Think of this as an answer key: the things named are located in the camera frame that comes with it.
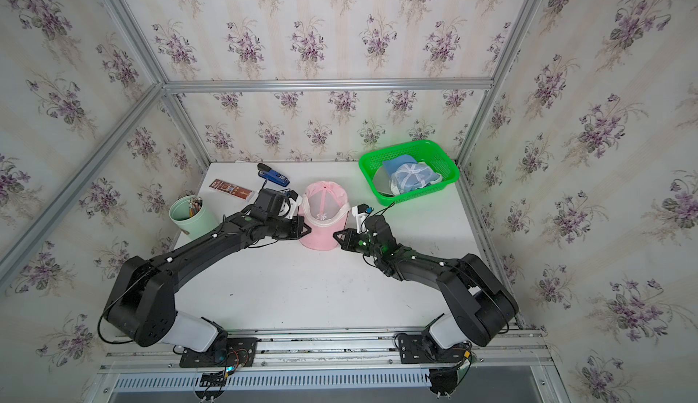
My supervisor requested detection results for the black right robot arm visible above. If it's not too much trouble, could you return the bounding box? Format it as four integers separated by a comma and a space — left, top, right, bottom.
333, 215, 519, 350

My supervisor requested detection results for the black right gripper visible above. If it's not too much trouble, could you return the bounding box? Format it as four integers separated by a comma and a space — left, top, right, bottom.
329, 227, 381, 260

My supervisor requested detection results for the pink baseball cap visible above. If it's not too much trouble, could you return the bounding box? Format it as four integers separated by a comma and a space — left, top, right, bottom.
299, 181, 350, 251

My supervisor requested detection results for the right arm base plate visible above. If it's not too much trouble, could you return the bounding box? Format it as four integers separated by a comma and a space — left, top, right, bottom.
394, 332, 473, 364

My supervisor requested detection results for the light blue baseball cap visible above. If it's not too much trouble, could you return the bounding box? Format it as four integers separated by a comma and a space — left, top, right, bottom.
373, 155, 443, 197

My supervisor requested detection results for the green plastic basket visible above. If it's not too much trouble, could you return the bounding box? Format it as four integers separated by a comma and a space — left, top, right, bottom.
358, 140, 460, 206

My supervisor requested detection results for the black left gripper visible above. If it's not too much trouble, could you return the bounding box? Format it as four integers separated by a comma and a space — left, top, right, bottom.
264, 215, 314, 240

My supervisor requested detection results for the mint green pen cup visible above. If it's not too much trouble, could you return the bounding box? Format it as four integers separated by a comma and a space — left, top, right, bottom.
169, 196, 220, 239

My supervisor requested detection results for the aluminium mounting rail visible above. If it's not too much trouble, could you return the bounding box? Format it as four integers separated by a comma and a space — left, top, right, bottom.
97, 326, 554, 374

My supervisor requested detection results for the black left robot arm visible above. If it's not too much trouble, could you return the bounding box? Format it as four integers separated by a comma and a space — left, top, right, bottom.
98, 197, 312, 353

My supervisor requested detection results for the blue black stapler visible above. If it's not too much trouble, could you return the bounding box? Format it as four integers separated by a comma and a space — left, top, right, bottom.
257, 163, 290, 188

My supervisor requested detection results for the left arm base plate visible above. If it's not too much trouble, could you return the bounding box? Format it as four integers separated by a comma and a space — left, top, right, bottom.
179, 338, 258, 368

